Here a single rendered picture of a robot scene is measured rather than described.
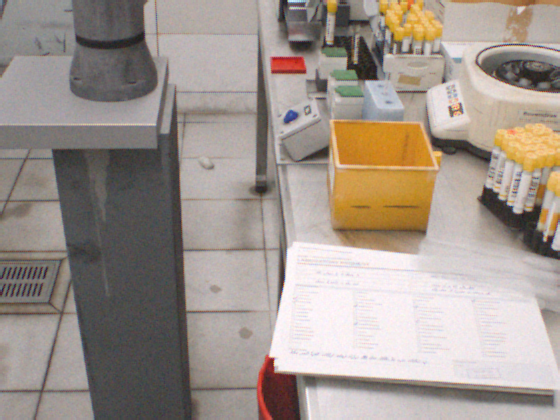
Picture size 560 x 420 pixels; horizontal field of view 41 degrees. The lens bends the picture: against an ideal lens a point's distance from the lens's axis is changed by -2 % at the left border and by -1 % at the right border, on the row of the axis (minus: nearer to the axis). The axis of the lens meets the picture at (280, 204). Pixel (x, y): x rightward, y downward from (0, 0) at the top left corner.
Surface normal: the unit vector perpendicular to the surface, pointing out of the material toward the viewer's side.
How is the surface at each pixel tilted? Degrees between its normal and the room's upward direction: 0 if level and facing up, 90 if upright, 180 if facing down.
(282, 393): 89
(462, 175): 0
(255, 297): 0
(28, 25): 90
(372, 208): 90
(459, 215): 0
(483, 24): 91
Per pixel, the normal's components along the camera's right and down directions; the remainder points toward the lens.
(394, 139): 0.01, 0.55
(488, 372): 0.04, -0.84
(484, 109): -0.79, 0.32
